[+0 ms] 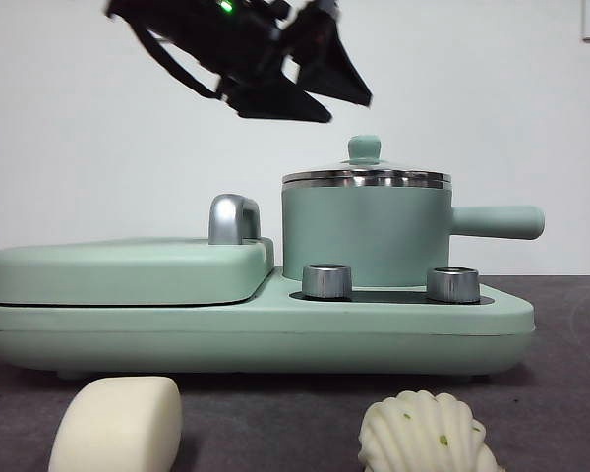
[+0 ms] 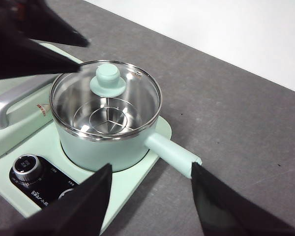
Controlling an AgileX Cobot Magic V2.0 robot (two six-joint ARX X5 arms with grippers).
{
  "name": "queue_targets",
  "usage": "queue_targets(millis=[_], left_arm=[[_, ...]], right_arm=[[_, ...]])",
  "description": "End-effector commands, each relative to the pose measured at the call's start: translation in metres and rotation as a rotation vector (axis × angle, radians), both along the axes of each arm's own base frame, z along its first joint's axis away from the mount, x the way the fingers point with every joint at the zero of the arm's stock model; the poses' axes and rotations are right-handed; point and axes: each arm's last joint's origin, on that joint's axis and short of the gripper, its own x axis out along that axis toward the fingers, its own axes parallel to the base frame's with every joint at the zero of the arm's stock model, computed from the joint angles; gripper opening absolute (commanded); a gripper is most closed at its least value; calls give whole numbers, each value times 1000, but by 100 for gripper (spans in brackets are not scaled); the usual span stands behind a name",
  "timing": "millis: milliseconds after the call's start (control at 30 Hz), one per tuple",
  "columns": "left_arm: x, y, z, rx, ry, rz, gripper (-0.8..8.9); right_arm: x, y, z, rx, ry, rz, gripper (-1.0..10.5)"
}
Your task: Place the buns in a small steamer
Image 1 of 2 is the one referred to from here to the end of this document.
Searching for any glass pot lid green knob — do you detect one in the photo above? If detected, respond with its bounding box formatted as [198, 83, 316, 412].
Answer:
[280, 135, 453, 191]

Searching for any white rectangular steamed bun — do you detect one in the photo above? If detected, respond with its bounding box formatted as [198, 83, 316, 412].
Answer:
[47, 376, 183, 472]

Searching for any white shell-shaped steamed bun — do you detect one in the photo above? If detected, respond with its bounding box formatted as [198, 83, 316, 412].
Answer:
[357, 388, 501, 472]

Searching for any mint green steel pot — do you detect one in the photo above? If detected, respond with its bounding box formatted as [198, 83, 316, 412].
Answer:
[280, 179, 546, 289]

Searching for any silver control knob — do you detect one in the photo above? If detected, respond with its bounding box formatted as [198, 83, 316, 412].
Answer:
[426, 266, 482, 303]
[301, 264, 354, 300]

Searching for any black control panel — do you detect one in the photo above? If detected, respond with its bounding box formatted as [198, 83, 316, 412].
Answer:
[289, 288, 496, 304]

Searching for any mint green breakfast machine base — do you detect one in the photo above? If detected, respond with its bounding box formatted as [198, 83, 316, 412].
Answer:
[0, 265, 537, 383]

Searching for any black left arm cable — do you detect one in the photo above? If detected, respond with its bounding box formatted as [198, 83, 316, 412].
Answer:
[108, 9, 227, 102]

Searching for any silver griddle lid handle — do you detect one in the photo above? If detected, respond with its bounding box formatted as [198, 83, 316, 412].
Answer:
[207, 194, 263, 246]

